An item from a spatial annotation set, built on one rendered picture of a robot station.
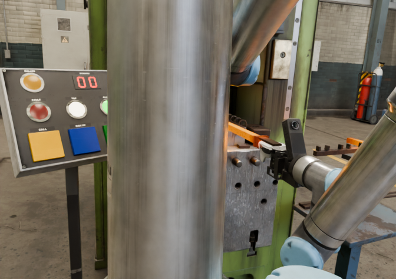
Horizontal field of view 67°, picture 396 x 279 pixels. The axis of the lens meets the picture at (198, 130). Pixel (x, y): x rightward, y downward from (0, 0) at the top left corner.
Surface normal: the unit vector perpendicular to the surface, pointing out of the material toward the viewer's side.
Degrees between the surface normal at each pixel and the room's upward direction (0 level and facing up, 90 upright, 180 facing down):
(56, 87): 60
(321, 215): 79
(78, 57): 90
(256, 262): 90
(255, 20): 145
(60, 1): 90
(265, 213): 90
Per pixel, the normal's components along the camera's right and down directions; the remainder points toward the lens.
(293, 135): 0.33, -0.26
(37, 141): 0.61, -0.33
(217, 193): 0.82, 0.09
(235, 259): 0.30, 0.22
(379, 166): -0.57, 0.18
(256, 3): -0.58, 0.76
